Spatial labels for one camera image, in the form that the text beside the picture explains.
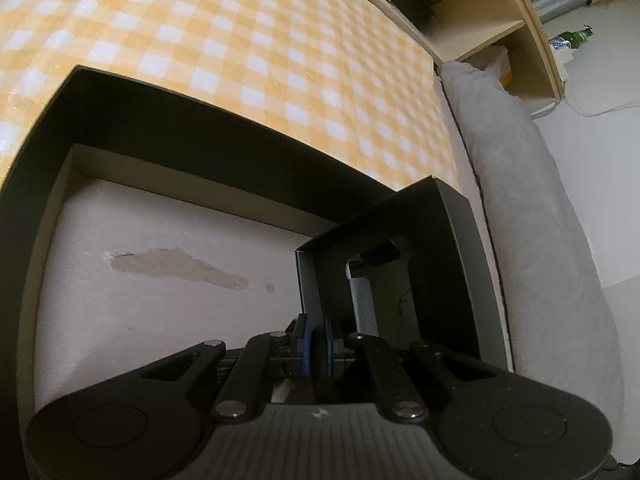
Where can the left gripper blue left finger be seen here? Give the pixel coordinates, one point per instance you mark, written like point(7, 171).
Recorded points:
point(302, 344)

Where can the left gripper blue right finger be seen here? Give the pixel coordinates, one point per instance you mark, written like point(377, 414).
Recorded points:
point(333, 355)

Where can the large black tray box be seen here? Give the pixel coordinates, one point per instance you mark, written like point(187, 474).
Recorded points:
point(135, 222)

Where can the grey pillow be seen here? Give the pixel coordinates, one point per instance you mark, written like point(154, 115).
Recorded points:
point(562, 329)

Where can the yellow checkered mat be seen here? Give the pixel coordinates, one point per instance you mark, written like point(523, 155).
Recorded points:
point(338, 75)

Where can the long wooden shelf unit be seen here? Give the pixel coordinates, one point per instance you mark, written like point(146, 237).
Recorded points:
point(454, 30)

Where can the green glass bottle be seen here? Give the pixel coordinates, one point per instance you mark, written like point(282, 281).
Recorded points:
point(571, 40)

